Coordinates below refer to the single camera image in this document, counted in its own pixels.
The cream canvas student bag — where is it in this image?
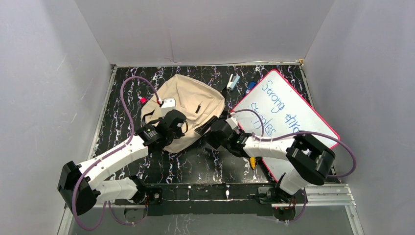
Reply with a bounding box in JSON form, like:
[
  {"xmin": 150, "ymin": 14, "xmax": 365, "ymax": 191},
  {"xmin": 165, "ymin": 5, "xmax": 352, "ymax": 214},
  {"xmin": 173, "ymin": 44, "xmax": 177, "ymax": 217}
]
[{"xmin": 136, "ymin": 74, "xmax": 225, "ymax": 153}]

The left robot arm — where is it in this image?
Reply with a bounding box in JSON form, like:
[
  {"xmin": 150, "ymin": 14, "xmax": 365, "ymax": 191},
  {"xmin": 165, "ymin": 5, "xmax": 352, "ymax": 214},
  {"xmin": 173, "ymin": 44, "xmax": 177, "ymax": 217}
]
[{"xmin": 57, "ymin": 110, "xmax": 186, "ymax": 215}]

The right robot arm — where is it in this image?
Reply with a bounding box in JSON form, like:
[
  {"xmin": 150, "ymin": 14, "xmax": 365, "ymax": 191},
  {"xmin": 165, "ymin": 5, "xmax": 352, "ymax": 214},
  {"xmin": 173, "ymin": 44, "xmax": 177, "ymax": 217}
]
[{"xmin": 195, "ymin": 116, "xmax": 335, "ymax": 203}]

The yellow marker cap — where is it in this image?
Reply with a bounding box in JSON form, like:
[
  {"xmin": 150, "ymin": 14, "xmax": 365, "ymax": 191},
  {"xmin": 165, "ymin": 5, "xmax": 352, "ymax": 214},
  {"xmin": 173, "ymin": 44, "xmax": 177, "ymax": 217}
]
[{"xmin": 249, "ymin": 157, "xmax": 256, "ymax": 170}]

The pink framed whiteboard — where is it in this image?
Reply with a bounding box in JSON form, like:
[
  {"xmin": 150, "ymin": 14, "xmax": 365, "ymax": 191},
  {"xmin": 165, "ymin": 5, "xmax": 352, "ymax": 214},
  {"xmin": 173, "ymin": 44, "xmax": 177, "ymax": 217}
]
[{"xmin": 231, "ymin": 69, "xmax": 341, "ymax": 182}]

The pink black highlighter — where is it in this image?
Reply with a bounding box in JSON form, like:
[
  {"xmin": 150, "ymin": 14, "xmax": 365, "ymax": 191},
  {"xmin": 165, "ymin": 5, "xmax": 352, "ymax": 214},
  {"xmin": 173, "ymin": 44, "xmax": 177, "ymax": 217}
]
[{"xmin": 140, "ymin": 97, "xmax": 148, "ymax": 105}]

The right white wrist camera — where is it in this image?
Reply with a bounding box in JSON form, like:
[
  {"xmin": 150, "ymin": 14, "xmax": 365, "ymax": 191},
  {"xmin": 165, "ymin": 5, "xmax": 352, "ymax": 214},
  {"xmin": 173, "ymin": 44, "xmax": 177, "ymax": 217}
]
[{"xmin": 225, "ymin": 112, "xmax": 243, "ymax": 131}]

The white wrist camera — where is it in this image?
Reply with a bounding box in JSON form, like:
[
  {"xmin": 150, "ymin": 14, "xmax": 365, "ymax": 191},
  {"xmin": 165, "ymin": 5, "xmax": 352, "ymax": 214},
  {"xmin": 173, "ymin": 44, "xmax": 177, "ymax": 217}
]
[
  {"xmin": 225, "ymin": 112, "xmax": 243, "ymax": 131},
  {"xmin": 160, "ymin": 97, "xmax": 176, "ymax": 118}
]

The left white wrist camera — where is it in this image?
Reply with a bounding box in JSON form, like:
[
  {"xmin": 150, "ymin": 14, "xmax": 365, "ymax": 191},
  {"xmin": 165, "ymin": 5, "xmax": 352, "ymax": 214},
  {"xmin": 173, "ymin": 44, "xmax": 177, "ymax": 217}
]
[{"xmin": 160, "ymin": 97, "xmax": 176, "ymax": 118}]

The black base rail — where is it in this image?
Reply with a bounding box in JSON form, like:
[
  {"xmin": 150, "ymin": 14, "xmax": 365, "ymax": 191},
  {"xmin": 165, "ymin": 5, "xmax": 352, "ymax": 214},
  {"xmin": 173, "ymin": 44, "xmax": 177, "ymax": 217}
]
[{"xmin": 115, "ymin": 182, "xmax": 308, "ymax": 220}]

